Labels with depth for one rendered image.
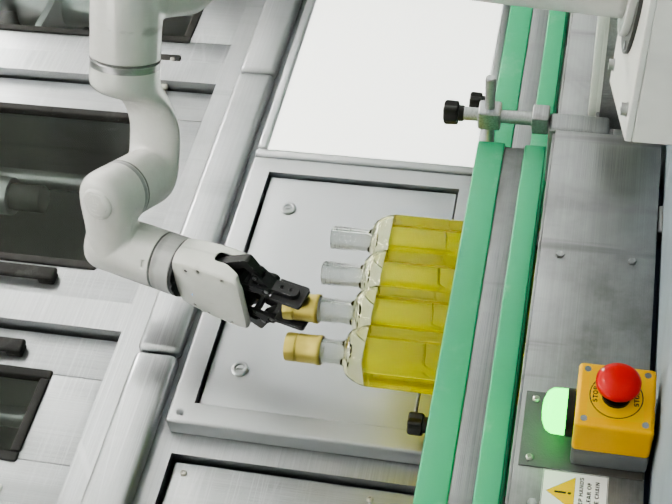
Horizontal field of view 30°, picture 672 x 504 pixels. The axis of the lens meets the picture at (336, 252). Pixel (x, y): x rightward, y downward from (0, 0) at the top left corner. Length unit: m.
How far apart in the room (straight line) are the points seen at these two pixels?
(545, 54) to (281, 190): 0.42
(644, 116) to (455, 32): 1.00
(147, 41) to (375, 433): 0.54
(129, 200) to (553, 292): 0.54
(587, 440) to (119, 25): 0.71
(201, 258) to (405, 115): 0.51
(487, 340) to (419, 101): 0.70
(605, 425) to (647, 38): 0.34
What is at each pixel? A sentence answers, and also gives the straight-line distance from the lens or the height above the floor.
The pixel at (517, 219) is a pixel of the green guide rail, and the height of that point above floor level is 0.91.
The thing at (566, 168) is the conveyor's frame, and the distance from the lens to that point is 1.44.
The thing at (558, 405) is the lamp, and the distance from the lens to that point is 1.18.
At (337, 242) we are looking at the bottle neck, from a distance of 1.57.
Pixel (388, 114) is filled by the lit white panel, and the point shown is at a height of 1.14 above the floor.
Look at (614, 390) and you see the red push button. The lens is 1.14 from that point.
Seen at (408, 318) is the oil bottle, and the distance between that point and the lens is 1.46.
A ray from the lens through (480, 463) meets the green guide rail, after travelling 1.22.
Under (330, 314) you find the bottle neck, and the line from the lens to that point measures 1.50.
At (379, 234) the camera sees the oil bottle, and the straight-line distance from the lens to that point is 1.55.
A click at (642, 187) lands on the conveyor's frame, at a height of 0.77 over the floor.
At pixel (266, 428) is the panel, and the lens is 1.57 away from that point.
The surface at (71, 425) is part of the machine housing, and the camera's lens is 1.68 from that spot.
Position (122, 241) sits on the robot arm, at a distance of 1.58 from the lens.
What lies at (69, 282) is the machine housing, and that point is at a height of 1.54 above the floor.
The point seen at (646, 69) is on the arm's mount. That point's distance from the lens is 1.07.
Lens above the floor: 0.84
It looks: 11 degrees up
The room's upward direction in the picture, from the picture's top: 84 degrees counter-clockwise
